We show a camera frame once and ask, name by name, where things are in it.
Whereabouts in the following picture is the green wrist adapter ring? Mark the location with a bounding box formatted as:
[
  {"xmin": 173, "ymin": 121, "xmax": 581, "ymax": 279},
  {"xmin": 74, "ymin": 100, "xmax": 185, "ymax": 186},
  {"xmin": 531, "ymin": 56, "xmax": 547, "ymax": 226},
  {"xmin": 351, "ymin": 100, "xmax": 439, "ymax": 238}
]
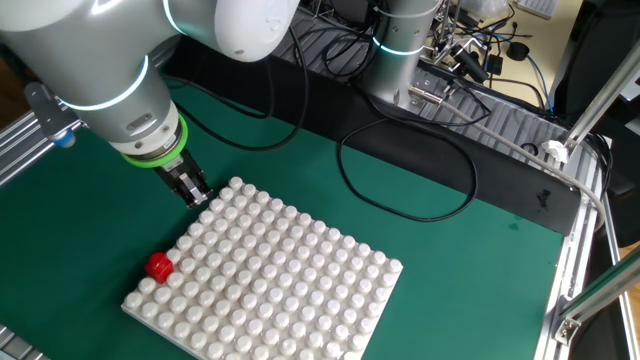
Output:
[{"xmin": 121, "ymin": 113, "xmax": 190, "ymax": 169}]

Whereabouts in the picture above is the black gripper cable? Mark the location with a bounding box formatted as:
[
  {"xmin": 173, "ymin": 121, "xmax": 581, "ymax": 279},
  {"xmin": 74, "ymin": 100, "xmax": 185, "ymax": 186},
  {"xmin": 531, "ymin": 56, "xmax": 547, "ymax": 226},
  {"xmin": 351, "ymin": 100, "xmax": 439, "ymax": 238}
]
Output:
[{"xmin": 164, "ymin": 24, "xmax": 311, "ymax": 152}]

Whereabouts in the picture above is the aluminium frame rail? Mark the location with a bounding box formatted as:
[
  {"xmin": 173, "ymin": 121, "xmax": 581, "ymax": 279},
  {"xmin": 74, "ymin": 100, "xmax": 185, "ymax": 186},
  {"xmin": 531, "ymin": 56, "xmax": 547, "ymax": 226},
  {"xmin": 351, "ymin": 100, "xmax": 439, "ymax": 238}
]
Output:
[
  {"xmin": 533, "ymin": 134, "xmax": 631, "ymax": 360},
  {"xmin": 0, "ymin": 112, "xmax": 84, "ymax": 186}
]

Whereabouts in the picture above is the aluminium frame post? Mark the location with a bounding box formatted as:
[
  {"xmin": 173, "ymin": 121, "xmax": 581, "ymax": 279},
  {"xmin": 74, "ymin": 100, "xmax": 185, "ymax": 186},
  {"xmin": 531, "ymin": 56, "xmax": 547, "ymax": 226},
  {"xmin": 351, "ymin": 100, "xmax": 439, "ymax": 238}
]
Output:
[
  {"xmin": 553, "ymin": 259, "xmax": 640, "ymax": 347},
  {"xmin": 563, "ymin": 38, "xmax": 640, "ymax": 151}
]

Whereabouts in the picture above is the blue cable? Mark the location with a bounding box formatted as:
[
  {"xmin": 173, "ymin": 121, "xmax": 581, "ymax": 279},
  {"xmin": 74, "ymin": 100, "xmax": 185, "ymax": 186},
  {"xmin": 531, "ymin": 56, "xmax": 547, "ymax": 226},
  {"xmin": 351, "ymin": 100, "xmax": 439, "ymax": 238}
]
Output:
[{"xmin": 524, "ymin": 53, "xmax": 555, "ymax": 114}]

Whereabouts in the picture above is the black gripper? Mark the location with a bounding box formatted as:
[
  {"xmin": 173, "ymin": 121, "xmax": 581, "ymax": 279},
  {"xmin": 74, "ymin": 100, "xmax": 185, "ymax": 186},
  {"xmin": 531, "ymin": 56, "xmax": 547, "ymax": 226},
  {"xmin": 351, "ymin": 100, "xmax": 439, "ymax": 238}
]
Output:
[{"xmin": 152, "ymin": 148, "xmax": 206, "ymax": 195}]

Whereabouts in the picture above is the black cable bundle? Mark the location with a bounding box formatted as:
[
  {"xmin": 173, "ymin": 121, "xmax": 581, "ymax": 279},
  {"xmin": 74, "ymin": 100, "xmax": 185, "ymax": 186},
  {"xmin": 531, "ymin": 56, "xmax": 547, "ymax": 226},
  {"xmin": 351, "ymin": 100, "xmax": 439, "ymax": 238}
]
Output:
[{"xmin": 312, "ymin": 19, "xmax": 381, "ymax": 81}]

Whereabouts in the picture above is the round black puck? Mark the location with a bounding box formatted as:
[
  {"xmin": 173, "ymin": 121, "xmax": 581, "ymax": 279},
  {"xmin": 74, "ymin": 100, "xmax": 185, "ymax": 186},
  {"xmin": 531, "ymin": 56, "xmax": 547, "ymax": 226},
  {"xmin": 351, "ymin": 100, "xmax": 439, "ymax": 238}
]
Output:
[{"xmin": 505, "ymin": 41, "xmax": 531, "ymax": 63}]

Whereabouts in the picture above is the red single-stud block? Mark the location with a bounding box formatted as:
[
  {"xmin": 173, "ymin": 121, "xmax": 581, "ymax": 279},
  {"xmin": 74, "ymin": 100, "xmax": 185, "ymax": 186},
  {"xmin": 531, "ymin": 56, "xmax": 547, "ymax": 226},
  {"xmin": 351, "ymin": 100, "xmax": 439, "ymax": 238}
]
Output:
[{"xmin": 144, "ymin": 251, "xmax": 175, "ymax": 285}]

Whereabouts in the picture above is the gray braided hose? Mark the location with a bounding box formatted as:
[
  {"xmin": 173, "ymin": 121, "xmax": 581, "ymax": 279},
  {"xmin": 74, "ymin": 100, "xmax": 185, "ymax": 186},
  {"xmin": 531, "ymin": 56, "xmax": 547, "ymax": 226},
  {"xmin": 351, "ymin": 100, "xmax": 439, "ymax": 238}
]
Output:
[{"xmin": 409, "ymin": 85, "xmax": 609, "ymax": 231}]

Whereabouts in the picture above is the black looped cable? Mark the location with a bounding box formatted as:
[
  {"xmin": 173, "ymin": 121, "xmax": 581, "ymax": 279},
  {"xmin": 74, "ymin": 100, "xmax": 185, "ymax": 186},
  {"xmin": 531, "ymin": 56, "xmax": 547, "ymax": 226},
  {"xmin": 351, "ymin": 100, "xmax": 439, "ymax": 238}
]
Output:
[{"xmin": 337, "ymin": 117, "xmax": 479, "ymax": 223}]

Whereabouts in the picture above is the white crumpled tissue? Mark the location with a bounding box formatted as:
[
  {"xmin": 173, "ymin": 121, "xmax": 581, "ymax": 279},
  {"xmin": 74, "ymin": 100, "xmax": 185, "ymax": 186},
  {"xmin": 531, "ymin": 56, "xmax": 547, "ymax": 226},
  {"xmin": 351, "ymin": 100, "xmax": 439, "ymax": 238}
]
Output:
[{"xmin": 541, "ymin": 139, "xmax": 571, "ymax": 164}]

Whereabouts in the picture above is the gray bracket with blue cap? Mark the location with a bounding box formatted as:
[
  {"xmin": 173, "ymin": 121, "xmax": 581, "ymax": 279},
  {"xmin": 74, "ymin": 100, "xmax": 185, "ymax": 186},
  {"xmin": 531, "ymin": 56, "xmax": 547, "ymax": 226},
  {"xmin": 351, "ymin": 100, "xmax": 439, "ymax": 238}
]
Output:
[{"xmin": 23, "ymin": 81, "xmax": 77, "ymax": 149}]

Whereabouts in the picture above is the white studded baseplate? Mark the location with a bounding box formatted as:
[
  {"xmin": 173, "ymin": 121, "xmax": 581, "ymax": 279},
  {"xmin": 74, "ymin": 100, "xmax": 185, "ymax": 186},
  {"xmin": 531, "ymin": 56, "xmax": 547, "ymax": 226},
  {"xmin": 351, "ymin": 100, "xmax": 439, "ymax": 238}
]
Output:
[{"xmin": 121, "ymin": 175, "xmax": 404, "ymax": 360}]

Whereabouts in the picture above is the green table mat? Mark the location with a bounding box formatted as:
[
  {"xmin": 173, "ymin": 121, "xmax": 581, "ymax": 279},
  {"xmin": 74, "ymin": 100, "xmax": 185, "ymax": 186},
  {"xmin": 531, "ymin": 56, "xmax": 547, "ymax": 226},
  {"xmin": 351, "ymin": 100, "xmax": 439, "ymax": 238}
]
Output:
[{"xmin": 0, "ymin": 74, "xmax": 566, "ymax": 360}]

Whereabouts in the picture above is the black clamp-mounted camera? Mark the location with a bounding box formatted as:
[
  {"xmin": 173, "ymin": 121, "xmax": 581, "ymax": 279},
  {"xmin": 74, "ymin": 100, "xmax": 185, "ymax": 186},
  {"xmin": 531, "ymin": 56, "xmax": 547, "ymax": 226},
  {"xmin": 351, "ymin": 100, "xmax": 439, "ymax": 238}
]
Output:
[{"xmin": 447, "ymin": 42, "xmax": 490, "ymax": 85}]

